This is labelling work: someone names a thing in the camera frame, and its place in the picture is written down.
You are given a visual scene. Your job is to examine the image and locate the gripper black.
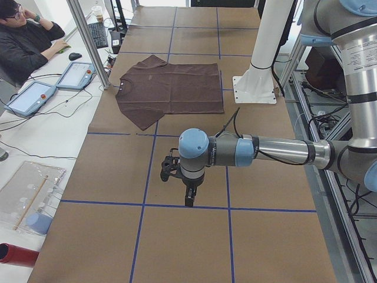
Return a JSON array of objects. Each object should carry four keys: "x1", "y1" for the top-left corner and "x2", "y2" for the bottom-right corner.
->
[{"x1": 181, "y1": 170, "x2": 204, "y2": 207}]

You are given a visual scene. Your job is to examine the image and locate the brown t-shirt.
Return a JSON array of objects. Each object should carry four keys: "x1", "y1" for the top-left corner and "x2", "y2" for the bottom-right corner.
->
[{"x1": 115, "y1": 55, "x2": 224, "y2": 130}]

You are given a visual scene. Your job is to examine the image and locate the blue plastic cup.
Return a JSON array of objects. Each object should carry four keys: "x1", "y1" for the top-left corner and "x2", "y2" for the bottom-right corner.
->
[{"x1": 26, "y1": 212, "x2": 52, "y2": 235}]

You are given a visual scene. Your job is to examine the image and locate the clear plastic bag tray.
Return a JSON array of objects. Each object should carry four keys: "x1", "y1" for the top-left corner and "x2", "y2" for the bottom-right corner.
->
[{"x1": 1, "y1": 161, "x2": 66, "y2": 235}]

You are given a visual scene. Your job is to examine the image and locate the far teach pendant tablet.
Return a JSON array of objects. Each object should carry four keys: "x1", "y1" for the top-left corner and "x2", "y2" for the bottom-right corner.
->
[{"x1": 56, "y1": 61, "x2": 95, "y2": 90}]

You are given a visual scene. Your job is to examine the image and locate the teach pendant tablet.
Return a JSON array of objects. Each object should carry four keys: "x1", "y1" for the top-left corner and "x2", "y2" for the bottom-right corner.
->
[
  {"x1": 56, "y1": 61, "x2": 95, "y2": 90},
  {"x1": 4, "y1": 81, "x2": 57, "y2": 117}
]

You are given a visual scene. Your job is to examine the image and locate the black power adapter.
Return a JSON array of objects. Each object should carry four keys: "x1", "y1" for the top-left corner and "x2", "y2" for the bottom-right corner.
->
[{"x1": 110, "y1": 31, "x2": 122, "y2": 54}]

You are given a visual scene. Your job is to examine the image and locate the black computer mouse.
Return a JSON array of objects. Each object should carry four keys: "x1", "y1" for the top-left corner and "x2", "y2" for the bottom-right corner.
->
[{"x1": 68, "y1": 52, "x2": 82, "y2": 61}]

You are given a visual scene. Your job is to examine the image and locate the near teach pendant tablet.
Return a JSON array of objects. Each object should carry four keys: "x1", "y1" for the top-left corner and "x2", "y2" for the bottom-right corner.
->
[{"x1": 4, "y1": 81, "x2": 57, "y2": 117}]

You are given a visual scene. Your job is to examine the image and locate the black keyboard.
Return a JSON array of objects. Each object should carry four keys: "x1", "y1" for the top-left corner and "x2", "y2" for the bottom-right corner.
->
[{"x1": 87, "y1": 22, "x2": 108, "y2": 49}]

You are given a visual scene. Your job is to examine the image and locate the red cylinder tube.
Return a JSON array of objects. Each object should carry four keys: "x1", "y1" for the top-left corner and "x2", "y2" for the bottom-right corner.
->
[{"x1": 1, "y1": 243, "x2": 39, "y2": 268}]

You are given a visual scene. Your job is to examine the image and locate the paper coffee cup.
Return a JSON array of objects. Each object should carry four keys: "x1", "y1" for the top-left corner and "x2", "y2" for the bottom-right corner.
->
[{"x1": 91, "y1": 5, "x2": 104, "y2": 23}]

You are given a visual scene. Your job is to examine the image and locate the person in black jacket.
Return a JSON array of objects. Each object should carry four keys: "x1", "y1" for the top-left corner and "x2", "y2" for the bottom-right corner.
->
[{"x1": 1, "y1": 1, "x2": 70, "y2": 87}]

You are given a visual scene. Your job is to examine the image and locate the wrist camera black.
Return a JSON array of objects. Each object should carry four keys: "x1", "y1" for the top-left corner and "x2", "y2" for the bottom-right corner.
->
[{"x1": 160, "y1": 148, "x2": 183, "y2": 182}]

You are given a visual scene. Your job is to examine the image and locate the camera cable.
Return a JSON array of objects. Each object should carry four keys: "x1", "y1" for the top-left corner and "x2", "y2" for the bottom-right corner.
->
[{"x1": 216, "y1": 107, "x2": 260, "y2": 154}]

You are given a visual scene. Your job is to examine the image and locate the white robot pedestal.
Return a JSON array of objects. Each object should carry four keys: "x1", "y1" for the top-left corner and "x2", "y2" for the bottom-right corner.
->
[{"x1": 233, "y1": 0, "x2": 296, "y2": 104}]

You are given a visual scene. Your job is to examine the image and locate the aluminium side rail frame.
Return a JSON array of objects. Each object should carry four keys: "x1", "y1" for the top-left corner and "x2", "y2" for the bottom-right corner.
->
[{"x1": 277, "y1": 38, "x2": 376, "y2": 282}]

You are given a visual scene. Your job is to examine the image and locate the aluminium frame post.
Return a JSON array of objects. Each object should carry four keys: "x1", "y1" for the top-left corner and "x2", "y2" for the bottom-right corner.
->
[{"x1": 67, "y1": 0, "x2": 110, "y2": 90}]

